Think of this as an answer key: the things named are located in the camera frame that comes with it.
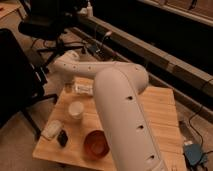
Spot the small black object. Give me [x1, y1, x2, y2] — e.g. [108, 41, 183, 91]
[57, 130, 68, 147]

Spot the black office chair near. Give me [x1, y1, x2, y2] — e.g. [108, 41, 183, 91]
[0, 28, 58, 139]

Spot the black office chair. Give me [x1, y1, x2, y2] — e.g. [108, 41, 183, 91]
[18, 0, 87, 67]
[0, 28, 58, 139]

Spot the orange bowl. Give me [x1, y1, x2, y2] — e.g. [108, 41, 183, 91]
[83, 130, 109, 160]

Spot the pale green sponge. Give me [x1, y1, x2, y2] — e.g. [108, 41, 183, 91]
[41, 120, 63, 140]

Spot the black office chair far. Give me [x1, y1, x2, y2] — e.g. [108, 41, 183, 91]
[18, 0, 87, 67]

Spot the blue electronic box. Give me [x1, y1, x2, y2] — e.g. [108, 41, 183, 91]
[183, 141, 207, 167]

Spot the white spray bottle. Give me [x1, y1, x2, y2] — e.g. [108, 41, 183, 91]
[87, 0, 93, 17]

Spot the white paper cup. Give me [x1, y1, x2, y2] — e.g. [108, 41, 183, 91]
[68, 101, 84, 120]

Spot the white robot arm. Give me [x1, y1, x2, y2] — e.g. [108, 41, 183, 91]
[54, 55, 168, 171]

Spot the black floor cable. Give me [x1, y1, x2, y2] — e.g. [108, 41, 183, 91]
[188, 78, 213, 148]

